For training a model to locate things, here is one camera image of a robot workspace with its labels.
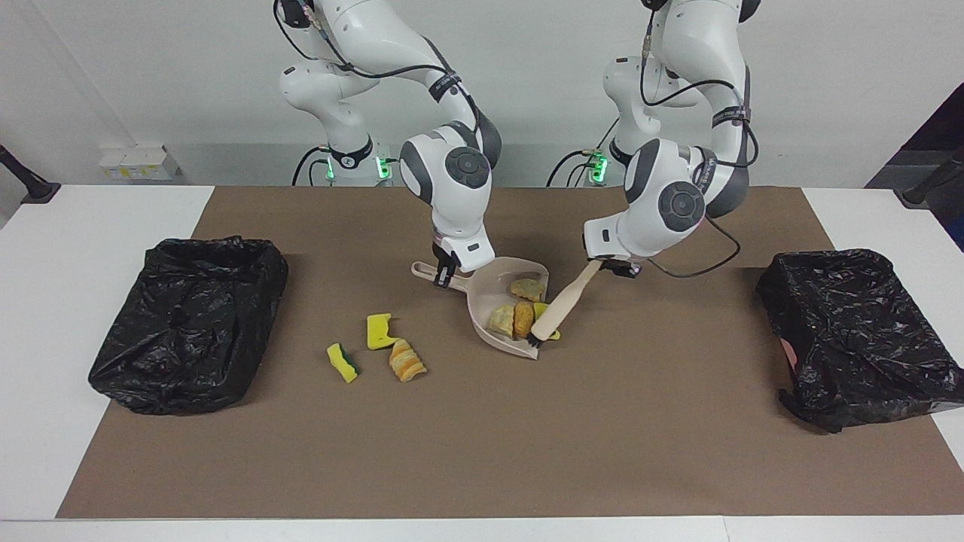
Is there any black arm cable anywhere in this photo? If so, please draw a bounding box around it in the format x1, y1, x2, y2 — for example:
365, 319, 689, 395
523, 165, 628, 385
273, 0, 483, 136
639, 0, 758, 279

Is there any plain yellow sponge wedge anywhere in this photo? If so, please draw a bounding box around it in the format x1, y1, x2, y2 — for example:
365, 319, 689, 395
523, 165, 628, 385
533, 303, 562, 342

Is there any black stand foot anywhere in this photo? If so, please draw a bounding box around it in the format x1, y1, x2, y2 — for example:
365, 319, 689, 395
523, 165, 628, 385
901, 151, 964, 208
0, 145, 61, 206

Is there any yellow and green sponge piece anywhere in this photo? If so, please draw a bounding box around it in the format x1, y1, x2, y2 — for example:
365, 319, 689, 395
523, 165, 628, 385
327, 343, 359, 384

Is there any beige plastic dustpan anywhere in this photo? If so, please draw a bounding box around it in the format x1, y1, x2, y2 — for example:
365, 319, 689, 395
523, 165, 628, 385
411, 257, 551, 361

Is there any brown table mat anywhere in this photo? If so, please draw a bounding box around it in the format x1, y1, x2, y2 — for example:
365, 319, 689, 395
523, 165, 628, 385
56, 186, 964, 519

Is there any black right base cable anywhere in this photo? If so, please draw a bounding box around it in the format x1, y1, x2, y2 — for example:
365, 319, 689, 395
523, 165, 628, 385
292, 145, 409, 187

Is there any notched yellow sponge piece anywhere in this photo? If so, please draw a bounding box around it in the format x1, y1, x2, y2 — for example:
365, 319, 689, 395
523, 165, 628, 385
367, 313, 400, 351

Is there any black bag-lined pink bin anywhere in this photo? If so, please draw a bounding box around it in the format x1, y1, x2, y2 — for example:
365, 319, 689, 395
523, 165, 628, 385
756, 249, 964, 434

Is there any black left base cable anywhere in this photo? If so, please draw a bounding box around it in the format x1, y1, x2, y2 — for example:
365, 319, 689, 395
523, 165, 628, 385
546, 149, 605, 187

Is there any striped croissant bread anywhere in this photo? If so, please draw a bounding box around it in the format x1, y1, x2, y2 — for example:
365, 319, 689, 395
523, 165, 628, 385
389, 339, 427, 383

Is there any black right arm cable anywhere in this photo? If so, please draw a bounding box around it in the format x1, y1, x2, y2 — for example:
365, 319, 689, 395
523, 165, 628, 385
273, 0, 483, 136

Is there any white power strip box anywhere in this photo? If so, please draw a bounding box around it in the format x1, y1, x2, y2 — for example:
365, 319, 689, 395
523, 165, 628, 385
99, 145, 180, 181

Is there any black bag-lined trash bin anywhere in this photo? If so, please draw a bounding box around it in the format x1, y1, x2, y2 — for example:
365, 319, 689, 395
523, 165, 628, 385
88, 236, 288, 416

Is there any black base cable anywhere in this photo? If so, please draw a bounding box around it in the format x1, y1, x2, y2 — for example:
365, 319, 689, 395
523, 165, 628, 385
292, 145, 409, 187
546, 149, 605, 187

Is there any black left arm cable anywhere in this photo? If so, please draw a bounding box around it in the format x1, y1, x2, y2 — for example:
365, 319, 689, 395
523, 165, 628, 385
639, 0, 758, 279

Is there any beige hand brush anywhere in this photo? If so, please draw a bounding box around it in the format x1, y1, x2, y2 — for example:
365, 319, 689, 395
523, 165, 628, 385
527, 260, 604, 349

